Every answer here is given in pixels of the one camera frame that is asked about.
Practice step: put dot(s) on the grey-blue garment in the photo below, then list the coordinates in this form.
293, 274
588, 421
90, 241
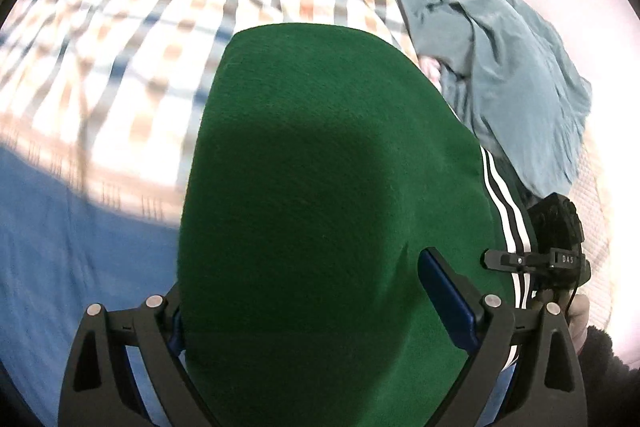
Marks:
500, 57

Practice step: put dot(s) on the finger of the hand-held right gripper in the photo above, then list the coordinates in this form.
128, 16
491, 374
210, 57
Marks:
520, 259

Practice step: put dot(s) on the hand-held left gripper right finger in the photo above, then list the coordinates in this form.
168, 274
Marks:
445, 297

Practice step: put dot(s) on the person's right hand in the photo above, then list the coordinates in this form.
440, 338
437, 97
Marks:
580, 322

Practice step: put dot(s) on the blue bed sheet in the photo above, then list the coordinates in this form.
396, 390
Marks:
75, 257

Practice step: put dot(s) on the plaid blanket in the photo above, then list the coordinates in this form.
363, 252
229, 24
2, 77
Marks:
125, 57

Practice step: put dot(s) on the white quilted cloth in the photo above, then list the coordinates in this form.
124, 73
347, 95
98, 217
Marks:
595, 207

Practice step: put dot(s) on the green garment with white stripes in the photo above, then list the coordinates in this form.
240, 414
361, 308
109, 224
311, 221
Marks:
310, 207

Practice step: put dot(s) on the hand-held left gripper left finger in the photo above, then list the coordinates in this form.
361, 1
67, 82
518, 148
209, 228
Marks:
175, 332

